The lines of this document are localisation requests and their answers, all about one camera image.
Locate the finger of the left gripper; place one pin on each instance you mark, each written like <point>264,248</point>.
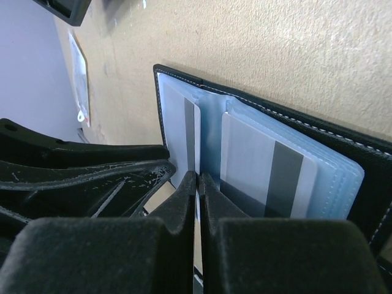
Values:
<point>23,146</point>
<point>108,190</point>

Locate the black and white organizer tray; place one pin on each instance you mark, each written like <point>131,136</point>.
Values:
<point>70,11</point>

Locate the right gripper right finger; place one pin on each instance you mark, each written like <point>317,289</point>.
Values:
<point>243,254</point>

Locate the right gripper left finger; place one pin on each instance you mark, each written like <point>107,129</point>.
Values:
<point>151,254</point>

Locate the clear plastic card sleeve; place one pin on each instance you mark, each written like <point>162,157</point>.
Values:
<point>80,80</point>

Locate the black leather card holder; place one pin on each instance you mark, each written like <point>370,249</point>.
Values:
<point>353,181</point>

